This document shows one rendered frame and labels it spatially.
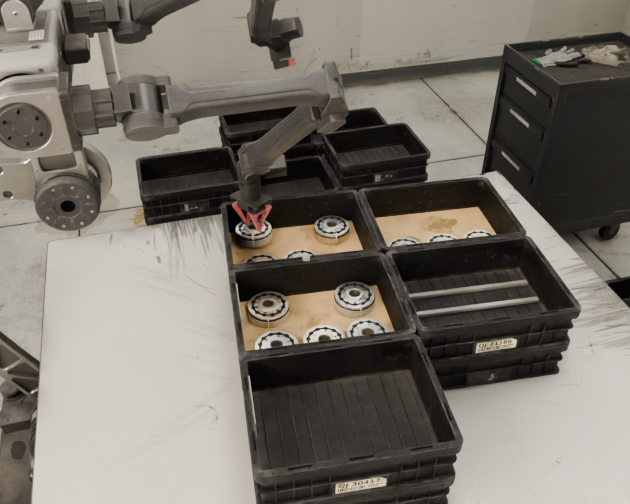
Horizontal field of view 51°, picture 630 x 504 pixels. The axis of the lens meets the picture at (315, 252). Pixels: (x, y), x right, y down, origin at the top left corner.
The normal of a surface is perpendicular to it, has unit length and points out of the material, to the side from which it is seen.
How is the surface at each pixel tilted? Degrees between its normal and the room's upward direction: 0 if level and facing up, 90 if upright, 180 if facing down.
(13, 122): 90
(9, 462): 0
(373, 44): 90
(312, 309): 0
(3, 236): 0
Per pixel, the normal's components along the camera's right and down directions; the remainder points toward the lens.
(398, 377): 0.00, -0.79
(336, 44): 0.27, 0.59
